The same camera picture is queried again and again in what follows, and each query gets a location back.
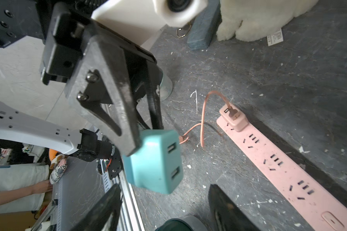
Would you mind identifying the pink power strip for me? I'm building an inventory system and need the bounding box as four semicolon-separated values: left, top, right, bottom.
217;116;347;231

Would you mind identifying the teal usb wall charger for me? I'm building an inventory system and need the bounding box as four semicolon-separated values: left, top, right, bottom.
122;130;183;194

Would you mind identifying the grey-blue rectangular case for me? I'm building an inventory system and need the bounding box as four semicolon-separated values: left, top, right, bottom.
187;0;221;51

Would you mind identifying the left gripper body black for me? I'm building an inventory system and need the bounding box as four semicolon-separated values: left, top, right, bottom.
40;2;157;85

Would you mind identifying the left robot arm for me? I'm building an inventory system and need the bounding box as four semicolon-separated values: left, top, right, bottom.
0;1;163;161

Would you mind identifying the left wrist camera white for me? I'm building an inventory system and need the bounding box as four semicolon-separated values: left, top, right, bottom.
92;0;208;46

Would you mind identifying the blue cordless meat grinder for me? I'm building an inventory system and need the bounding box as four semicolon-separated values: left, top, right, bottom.
159;67;173;101

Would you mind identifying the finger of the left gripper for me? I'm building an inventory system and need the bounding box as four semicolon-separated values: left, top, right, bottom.
65;36;141;156
133;58;163;130

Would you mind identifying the pink usb wall charger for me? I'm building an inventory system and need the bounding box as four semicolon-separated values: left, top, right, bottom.
219;103;249;132

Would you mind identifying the pink charging cable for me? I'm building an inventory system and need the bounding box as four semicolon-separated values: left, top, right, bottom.
178;90;240;148

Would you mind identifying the person forearm in background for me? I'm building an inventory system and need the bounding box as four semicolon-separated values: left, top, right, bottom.
0;180;53;206

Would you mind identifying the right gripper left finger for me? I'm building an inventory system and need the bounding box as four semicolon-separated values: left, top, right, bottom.
71;184;122;231

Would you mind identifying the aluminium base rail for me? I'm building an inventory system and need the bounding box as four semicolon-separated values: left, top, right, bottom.
30;157;145;231

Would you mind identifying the green cordless meat grinder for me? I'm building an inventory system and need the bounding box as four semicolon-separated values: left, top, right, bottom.
155;215;208;231

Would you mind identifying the white plush dog toy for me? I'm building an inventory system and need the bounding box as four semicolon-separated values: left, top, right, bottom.
216;0;318;42

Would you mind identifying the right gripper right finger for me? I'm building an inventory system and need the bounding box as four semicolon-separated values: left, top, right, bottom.
208;184;259;231

